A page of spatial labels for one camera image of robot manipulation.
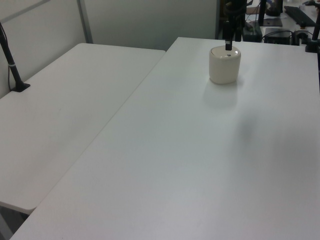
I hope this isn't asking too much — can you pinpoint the black monitor stand pole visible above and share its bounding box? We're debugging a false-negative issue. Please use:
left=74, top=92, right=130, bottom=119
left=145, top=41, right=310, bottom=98
left=258, top=0, right=267, bottom=26

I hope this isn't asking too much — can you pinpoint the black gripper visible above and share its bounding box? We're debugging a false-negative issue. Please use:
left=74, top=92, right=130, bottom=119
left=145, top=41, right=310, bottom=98
left=223, top=0, right=248, bottom=51

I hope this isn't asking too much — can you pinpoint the black electronics box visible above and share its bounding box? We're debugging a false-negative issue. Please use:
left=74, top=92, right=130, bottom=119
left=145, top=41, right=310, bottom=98
left=262, top=27, right=294, bottom=45

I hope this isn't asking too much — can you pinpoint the dark cylindrical container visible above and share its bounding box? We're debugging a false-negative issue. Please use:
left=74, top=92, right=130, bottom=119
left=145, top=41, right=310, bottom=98
left=265, top=0, right=284, bottom=17

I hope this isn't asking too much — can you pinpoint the grey aluminium partition post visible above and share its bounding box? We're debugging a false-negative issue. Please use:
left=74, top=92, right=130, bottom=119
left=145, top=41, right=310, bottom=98
left=76, top=0, right=94, bottom=45

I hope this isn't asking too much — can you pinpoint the white cylindrical cup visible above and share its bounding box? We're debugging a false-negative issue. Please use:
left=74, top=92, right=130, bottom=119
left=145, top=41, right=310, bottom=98
left=208, top=46, right=243, bottom=85

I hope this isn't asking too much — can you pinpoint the black flat pad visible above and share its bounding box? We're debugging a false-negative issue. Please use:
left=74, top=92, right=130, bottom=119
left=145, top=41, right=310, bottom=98
left=261, top=18, right=284, bottom=28

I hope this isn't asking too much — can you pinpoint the black keyboard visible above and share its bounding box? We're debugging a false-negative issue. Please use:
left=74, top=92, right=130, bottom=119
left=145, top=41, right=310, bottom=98
left=284, top=5, right=317, bottom=26

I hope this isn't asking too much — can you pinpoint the dark green device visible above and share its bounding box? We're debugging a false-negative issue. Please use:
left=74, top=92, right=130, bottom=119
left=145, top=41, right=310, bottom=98
left=242, top=22, right=263, bottom=42

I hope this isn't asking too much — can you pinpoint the white side table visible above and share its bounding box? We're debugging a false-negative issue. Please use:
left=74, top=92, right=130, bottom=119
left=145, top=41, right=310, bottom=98
left=0, top=42, right=167, bottom=211

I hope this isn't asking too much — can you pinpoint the black camera pole with clamp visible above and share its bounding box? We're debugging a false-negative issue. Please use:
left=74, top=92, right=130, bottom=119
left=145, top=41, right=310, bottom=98
left=304, top=13, right=320, bottom=54
left=0, top=21, right=31, bottom=93

